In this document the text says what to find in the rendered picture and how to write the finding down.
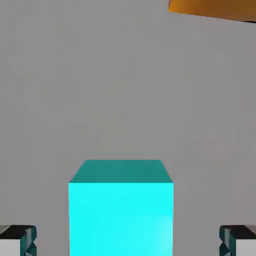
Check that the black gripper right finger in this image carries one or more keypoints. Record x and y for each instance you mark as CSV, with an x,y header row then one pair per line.
x,y
242,238

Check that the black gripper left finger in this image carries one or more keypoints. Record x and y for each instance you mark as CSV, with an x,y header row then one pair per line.
x,y
14,238

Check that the small cyan cube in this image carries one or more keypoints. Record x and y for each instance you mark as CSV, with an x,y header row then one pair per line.
x,y
121,216

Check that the large orange box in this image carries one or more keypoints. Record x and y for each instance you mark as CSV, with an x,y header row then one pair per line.
x,y
212,8

